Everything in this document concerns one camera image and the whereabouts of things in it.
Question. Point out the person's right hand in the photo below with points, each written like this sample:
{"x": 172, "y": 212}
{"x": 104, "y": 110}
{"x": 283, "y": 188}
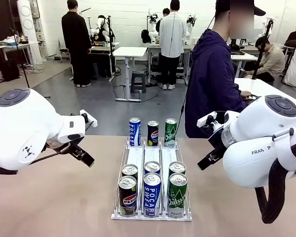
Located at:
{"x": 245, "y": 93}

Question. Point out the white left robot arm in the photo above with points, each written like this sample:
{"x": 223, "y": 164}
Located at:
{"x": 27, "y": 128}

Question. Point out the black tripod pole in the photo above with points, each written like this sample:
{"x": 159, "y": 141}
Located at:
{"x": 261, "y": 54}

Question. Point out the blue Pocari Sweat can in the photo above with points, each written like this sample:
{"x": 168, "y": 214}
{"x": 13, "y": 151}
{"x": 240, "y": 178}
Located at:
{"x": 152, "y": 167}
{"x": 134, "y": 132}
{"x": 152, "y": 197}

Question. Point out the seated person in dark top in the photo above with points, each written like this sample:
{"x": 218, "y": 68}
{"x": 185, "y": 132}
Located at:
{"x": 294, "y": 34}

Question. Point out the person in white shirt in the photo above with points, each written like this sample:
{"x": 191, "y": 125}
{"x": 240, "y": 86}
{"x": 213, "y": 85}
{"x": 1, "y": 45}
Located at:
{"x": 172, "y": 37}

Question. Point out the white cluttered work table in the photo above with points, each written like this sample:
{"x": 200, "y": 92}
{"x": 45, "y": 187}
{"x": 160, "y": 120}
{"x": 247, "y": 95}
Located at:
{"x": 14, "y": 45}

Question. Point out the green Chilsung Cider can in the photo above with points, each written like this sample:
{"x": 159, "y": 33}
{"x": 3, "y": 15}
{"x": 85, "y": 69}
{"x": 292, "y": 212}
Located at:
{"x": 177, "y": 168}
{"x": 177, "y": 197}
{"x": 170, "y": 133}

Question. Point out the grey plastic step stool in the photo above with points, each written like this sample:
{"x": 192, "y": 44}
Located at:
{"x": 138, "y": 81}

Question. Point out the person's right forearm purple sleeve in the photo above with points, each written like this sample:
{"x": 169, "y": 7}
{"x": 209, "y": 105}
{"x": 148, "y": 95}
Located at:
{"x": 238, "y": 98}

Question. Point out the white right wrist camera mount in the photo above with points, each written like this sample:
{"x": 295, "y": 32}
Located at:
{"x": 207, "y": 118}

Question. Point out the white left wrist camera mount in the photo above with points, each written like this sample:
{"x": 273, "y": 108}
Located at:
{"x": 91, "y": 120}

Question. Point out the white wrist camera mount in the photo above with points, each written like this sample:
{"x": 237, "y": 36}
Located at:
{"x": 91, "y": 120}
{"x": 207, "y": 118}

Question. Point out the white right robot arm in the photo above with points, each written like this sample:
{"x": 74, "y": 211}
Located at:
{"x": 256, "y": 138}

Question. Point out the seated person in beige jacket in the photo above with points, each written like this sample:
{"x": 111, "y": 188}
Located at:
{"x": 271, "y": 61}

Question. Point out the white height-adjustable desk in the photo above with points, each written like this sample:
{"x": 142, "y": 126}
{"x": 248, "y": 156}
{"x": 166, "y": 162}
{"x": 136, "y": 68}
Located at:
{"x": 129, "y": 51}

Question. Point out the white desk with monitor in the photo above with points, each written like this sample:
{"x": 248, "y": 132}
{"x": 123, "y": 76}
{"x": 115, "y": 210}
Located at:
{"x": 244, "y": 57}

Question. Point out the black microphone stand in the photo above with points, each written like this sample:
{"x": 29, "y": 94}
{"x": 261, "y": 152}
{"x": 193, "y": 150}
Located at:
{"x": 21, "y": 61}

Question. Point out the clear three-lane can rack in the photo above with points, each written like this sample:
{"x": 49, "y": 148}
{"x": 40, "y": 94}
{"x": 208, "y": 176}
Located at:
{"x": 151, "y": 154}

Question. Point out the person in purple hoodie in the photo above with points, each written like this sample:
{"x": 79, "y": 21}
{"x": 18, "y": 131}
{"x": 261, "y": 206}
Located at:
{"x": 209, "y": 79}

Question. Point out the black Pepsi can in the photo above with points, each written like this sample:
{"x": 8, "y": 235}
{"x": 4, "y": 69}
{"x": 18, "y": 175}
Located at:
{"x": 153, "y": 134}
{"x": 130, "y": 170}
{"x": 127, "y": 197}

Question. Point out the large white rounded table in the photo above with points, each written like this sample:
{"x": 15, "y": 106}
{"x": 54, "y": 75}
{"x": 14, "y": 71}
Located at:
{"x": 256, "y": 86}

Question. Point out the person in black clothes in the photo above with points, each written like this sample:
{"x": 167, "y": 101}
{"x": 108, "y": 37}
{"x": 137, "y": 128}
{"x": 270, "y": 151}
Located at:
{"x": 76, "y": 42}

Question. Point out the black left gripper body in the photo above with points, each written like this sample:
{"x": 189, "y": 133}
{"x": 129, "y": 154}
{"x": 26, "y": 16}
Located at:
{"x": 56, "y": 145}

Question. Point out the white tower air conditioner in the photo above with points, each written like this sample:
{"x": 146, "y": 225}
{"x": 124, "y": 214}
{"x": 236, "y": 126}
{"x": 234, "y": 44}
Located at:
{"x": 27, "y": 29}

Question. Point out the black bag under table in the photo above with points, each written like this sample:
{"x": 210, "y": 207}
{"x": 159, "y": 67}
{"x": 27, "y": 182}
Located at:
{"x": 10, "y": 70}

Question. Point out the white humanoid robot black vest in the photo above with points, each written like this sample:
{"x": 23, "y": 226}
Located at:
{"x": 101, "y": 27}

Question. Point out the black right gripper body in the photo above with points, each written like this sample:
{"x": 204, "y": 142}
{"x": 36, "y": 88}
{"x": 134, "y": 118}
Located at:
{"x": 217, "y": 139}

